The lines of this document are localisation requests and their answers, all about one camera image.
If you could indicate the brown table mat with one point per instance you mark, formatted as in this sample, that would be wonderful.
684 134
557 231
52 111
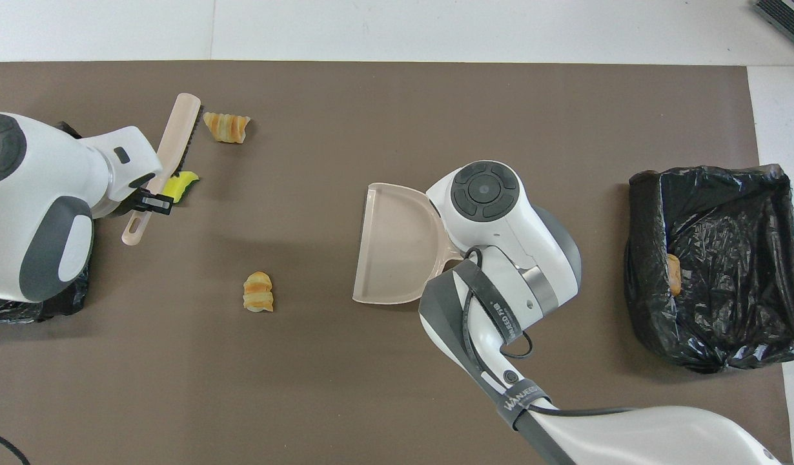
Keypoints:
436 97

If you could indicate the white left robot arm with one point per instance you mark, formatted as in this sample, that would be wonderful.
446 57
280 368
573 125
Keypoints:
42 168

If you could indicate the black bag lined bin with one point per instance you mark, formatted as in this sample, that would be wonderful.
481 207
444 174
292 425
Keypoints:
22 313
745 290

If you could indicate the orange croissant piece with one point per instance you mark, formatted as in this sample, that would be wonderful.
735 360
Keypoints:
674 274

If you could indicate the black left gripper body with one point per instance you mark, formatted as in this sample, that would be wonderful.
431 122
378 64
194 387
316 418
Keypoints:
131 203

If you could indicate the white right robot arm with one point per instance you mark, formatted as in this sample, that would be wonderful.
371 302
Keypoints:
629 439

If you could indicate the striped croissant piece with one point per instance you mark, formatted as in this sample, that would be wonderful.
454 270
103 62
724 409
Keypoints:
226 128
258 292

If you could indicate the beige plastic dustpan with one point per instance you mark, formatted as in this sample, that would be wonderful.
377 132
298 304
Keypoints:
390 245

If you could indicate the yellow sponge piece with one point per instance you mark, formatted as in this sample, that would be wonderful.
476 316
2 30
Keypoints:
181 187

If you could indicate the beige hand brush black bristles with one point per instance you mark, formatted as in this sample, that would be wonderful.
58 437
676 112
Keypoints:
177 129

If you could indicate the dark grey ribbed device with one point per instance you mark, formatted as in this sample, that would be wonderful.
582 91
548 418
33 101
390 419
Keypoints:
787 16

